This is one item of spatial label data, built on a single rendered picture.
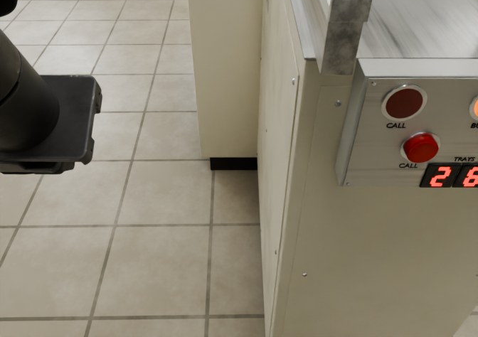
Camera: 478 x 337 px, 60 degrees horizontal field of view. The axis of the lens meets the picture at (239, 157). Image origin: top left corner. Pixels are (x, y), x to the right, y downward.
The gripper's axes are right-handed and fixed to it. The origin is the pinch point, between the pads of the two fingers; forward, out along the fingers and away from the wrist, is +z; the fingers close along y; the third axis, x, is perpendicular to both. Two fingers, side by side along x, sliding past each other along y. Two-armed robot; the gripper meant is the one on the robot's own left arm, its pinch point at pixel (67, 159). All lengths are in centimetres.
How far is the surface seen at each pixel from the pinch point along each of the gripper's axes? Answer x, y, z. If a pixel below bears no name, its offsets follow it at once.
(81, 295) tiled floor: 9, 26, 82
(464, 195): -0.5, -42.8, 12.9
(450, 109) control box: -4.6, -34.8, -1.6
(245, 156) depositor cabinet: -36, -18, 95
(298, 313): 13.3, -25.9, 39.4
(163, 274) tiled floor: 4, 5, 85
